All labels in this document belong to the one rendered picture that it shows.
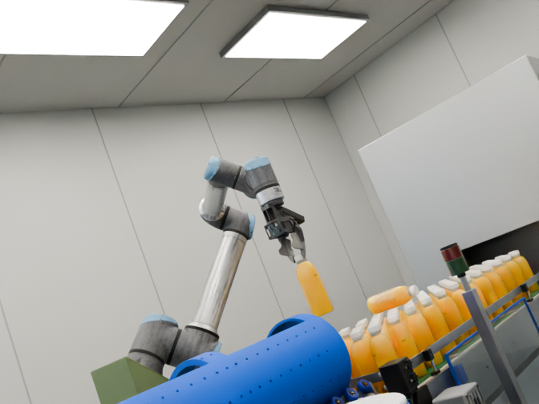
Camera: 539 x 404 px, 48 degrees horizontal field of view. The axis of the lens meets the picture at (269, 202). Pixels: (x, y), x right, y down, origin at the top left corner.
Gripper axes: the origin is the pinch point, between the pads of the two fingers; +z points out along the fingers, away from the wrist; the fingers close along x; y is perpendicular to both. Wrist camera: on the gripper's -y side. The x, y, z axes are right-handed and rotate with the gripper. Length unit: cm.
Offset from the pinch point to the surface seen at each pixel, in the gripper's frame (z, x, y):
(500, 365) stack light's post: 57, 36, -29
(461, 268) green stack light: 24, 38, -28
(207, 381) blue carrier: 24, 12, 66
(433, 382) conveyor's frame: 52, 22, -9
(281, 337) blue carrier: 22.0, 10.1, 34.3
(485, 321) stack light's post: 42, 38, -29
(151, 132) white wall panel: -181, -246, -191
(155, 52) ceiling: -205, -165, -146
